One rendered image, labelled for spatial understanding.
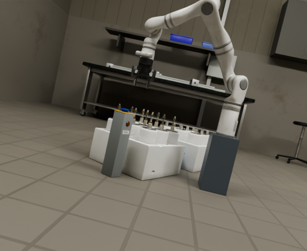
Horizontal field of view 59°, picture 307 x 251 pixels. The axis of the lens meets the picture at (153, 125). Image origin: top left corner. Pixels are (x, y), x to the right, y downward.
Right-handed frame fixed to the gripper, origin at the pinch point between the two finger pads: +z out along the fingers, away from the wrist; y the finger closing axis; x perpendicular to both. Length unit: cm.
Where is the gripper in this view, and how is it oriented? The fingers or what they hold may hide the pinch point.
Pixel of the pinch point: (141, 84)
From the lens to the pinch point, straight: 149.7
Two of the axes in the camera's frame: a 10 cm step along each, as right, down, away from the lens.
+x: -2.4, 0.2, -9.7
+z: -2.2, 9.7, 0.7
